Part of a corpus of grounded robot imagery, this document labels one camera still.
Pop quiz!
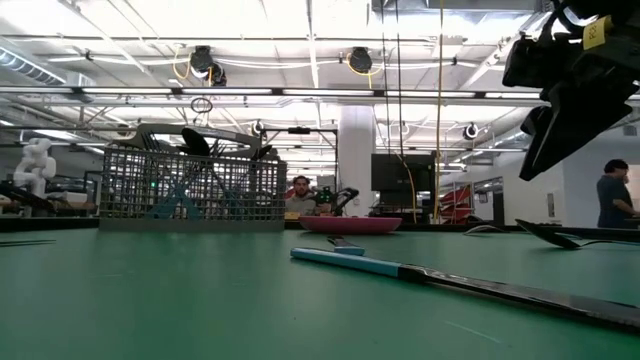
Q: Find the person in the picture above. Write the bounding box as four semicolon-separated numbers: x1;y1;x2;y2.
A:
284;174;321;217
595;158;640;230

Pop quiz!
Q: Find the white column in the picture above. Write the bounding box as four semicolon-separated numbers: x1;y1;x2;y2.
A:
338;104;377;217

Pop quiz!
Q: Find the black monitor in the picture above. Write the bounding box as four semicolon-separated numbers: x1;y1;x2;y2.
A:
370;152;437;194

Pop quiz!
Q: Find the red rack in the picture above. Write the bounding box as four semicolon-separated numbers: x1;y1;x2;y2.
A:
439;183;474;224

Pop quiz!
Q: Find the yellow tag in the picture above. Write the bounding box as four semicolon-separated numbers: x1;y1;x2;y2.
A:
582;14;615;51

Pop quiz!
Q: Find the black background metal frame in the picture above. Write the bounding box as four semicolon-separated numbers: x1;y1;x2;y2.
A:
259;127;340;201

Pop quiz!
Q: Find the pink plate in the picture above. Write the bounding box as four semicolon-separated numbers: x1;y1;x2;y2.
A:
298;214;404;235

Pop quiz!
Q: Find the grey wire cutlery basket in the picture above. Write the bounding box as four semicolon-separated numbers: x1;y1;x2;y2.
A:
98;122;289;232

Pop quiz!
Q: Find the black hanging cable loop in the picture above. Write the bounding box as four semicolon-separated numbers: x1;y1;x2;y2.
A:
189;96;215;115

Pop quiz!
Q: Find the blue-handled fork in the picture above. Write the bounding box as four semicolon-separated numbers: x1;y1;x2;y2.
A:
209;138;251;220

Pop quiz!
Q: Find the green table mat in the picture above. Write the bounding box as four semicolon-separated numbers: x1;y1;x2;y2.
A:
0;227;640;360

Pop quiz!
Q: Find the long ceiling light bar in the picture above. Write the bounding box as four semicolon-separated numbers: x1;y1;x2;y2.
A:
0;84;640;101

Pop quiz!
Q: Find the white robot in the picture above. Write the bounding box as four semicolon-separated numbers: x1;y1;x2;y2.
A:
12;137;59;201

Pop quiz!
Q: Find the yellow cable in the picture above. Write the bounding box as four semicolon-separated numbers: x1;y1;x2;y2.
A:
396;152;419;225

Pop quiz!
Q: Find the white cable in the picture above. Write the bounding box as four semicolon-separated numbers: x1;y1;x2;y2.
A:
462;223;507;237

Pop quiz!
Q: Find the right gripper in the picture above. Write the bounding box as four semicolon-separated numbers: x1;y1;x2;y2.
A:
501;0;640;182

